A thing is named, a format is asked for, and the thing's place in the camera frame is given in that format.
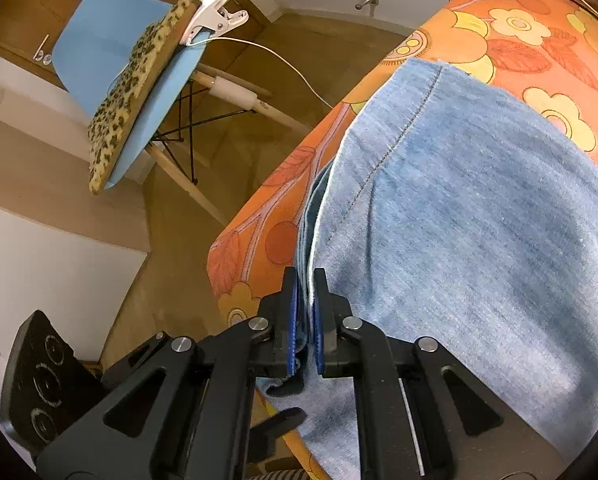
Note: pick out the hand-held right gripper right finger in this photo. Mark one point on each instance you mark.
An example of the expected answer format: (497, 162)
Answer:
(319, 335)

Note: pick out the person's striped clothing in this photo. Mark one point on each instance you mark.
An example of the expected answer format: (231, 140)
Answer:
(284, 475)

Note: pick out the leopard print cushion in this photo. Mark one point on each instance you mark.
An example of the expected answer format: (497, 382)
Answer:
(129, 95)

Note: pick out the blue chair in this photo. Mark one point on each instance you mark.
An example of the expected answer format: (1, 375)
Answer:
(104, 35)

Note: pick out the blue denim pants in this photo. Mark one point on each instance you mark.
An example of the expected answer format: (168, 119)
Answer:
(454, 210)

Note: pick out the metal door stop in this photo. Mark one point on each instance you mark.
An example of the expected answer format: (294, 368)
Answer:
(368, 0)

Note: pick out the orange floral tablecloth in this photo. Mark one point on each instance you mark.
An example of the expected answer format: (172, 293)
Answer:
(504, 35)

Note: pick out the white clip lamp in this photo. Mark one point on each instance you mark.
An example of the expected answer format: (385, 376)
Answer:
(209, 15)

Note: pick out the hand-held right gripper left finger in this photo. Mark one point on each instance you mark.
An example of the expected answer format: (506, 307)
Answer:
(293, 332)

